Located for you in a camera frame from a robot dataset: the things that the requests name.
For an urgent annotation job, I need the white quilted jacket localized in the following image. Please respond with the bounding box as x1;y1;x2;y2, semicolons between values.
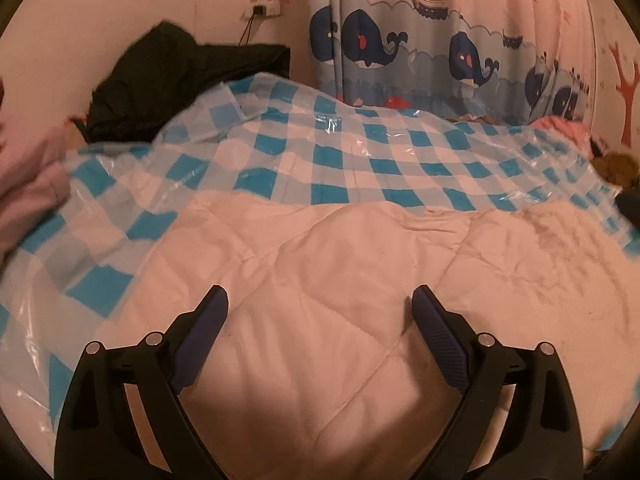
50;192;633;480

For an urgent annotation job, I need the dark cloth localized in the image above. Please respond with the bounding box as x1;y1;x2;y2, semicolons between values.
614;187;640;213

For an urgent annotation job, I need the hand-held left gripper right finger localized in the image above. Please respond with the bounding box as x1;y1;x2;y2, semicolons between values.
410;284;587;480

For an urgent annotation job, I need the red tree wall sticker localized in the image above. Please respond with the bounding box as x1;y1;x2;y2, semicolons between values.
607;40;640;146

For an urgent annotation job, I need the black jacket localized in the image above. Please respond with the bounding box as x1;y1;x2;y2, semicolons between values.
85;21;292;145

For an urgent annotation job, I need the whale print curtain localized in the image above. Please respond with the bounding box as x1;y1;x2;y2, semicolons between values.
305;0;596;126

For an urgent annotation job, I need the pink garment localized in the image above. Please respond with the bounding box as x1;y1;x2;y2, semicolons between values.
0;77;73;261

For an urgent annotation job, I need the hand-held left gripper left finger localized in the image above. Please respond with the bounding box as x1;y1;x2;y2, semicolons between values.
54;285;230;480

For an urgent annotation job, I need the wall socket with charger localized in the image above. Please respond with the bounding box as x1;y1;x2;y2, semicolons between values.
248;0;283;18

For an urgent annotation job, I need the pink ruffled cloth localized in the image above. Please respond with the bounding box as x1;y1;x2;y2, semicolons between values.
530;115;593;146

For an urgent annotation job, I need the brown plush toy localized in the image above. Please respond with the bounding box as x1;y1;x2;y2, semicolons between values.
592;152;640;191

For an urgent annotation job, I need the blue checkered plastic sheet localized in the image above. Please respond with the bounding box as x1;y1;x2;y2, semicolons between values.
0;72;631;436

